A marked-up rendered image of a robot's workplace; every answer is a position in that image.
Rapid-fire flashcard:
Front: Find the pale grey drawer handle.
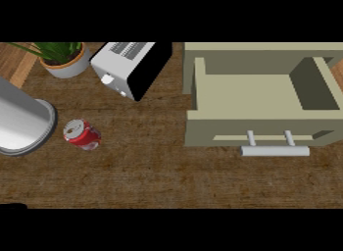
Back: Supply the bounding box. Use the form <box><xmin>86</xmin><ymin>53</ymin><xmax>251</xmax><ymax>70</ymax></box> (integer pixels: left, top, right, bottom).
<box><xmin>239</xmin><ymin>129</ymin><xmax>312</xmax><ymax>158</ymax></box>

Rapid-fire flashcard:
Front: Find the green potted plant grey pot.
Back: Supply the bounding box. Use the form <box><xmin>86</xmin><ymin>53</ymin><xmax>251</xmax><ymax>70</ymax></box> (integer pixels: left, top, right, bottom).
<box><xmin>6</xmin><ymin>41</ymin><xmax>93</xmax><ymax>79</ymax></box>

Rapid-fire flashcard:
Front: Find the white and black toaster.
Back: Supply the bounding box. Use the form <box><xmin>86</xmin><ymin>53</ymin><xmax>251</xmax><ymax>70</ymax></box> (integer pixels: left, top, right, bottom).
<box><xmin>89</xmin><ymin>41</ymin><xmax>174</xmax><ymax>103</ymax></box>

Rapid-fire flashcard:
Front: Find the beige cabinet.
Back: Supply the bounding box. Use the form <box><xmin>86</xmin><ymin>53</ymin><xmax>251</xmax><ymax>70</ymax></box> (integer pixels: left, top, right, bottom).
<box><xmin>180</xmin><ymin>41</ymin><xmax>343</xmax><ymax>96</ymax></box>

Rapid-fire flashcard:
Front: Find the beige drawer front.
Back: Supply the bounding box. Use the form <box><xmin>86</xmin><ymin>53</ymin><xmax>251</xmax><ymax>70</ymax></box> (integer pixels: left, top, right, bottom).
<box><xmin>183</xmin><ymin>109</ymin><xmax>343</xmax><ymax>148</ymax></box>

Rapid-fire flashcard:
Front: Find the red can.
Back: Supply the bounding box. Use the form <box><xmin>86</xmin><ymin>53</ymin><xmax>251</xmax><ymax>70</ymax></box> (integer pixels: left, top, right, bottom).
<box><xmin>62</xmin><ymin>118</ymin><xmax>103</xmax><ymax>152</ymax></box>

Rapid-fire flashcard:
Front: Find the beige open drawer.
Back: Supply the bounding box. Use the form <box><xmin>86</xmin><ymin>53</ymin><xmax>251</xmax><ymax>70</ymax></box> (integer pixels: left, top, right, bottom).
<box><xmin>191</xmin><ymin>56</ymin><xmax>343</xmax><ymax>113</ymax></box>

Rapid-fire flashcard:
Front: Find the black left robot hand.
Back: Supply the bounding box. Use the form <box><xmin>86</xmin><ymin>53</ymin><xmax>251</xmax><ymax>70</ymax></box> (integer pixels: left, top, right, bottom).
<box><xmin>0</xmin><ymin>202</ymin><xmax>29</xmax><ymax>210</ymax></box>

